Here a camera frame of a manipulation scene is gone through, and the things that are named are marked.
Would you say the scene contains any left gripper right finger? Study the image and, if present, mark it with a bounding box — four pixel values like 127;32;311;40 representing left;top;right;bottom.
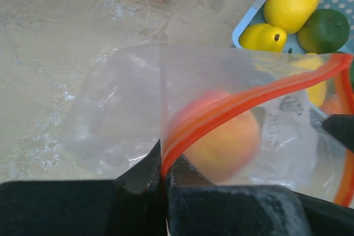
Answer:
165;156;353;235

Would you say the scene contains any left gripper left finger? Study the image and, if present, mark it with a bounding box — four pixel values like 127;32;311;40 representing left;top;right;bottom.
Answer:
1;143;166;235

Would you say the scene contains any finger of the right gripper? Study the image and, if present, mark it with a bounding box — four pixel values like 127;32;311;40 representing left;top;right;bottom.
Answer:
322;114;354;152

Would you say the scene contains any green orange fruit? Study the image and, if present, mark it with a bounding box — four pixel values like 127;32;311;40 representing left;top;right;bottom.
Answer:
297;9;350;54

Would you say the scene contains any small yellow pear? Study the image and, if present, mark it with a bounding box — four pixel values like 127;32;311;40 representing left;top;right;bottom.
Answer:
238;23;287;53

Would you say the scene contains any clear zip bag orange zipper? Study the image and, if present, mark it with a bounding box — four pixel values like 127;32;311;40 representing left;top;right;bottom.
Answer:
61;44;353;206

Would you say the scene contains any red yellow peach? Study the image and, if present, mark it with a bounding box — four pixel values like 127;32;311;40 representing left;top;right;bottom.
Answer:
175;89;261;183

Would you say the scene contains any small orange pumpkin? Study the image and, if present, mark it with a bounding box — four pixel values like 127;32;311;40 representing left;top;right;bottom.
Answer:
320;95;343;116

